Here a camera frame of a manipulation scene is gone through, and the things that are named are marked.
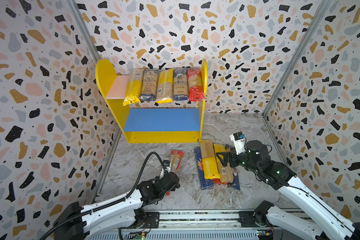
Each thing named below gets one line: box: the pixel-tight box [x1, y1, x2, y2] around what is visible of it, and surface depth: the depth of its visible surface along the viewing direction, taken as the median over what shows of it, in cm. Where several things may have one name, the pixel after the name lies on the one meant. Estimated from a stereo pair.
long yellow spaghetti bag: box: [123, 68, 144, 106], surface depth 73 cm
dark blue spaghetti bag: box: [139, 69, 159, 103], surface depth 76 cm
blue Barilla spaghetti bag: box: [194, 146, 214, 190], surface depth 88 cm
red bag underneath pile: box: [213, 178, 229, 185], surface depth 87 cm
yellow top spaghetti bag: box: [155, 68, 175, 104], surface depth 75 cm
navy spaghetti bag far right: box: [228, 168, 240, 191], surface depth 85 cm
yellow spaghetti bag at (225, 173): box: [213, 143, 234, 183], surface depth 87 cm
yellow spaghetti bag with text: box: [198, 139, 221, 180], surface depth 91 cm
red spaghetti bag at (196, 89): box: [187, 67, 206, 102], surface depth 73 cm
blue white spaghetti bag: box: [173, 67, 189, 101], surface depth 76 cm
